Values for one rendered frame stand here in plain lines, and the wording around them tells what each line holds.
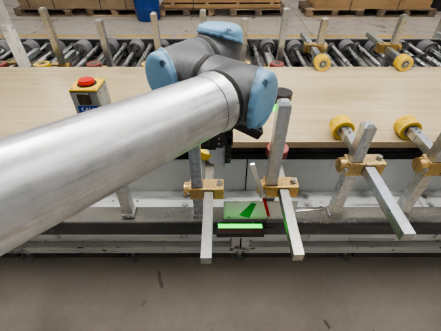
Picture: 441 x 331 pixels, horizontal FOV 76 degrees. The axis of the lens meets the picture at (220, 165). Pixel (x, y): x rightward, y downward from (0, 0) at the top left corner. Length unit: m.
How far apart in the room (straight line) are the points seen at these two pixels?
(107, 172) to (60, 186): 0.04
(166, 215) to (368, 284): 1.25
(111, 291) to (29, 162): 1.56
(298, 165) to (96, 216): 0.82
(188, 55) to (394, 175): 1.11
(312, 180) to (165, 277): 0.99
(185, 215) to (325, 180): 0.63
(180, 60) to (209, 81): 0.13
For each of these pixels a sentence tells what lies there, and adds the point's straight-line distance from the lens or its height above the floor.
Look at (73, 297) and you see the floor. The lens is 1.85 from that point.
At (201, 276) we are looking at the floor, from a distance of 1.73.
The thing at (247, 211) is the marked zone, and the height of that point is 0.74.
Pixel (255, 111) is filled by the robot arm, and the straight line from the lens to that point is 0.41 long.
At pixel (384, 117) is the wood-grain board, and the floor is 0.90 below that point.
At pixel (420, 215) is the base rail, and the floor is 0.70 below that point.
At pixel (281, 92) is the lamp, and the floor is 1.17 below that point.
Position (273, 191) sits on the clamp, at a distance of 0.96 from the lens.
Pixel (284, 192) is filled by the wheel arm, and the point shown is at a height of 0.86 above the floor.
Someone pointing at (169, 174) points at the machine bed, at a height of 0.72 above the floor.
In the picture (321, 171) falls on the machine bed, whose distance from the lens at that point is 1.26.
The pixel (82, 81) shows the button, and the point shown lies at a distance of 0.80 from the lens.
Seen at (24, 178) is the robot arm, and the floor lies 1.39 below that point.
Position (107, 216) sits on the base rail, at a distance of 1.14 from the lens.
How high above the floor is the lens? 1.53
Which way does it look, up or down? 41 degrees down
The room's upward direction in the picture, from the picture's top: straight up
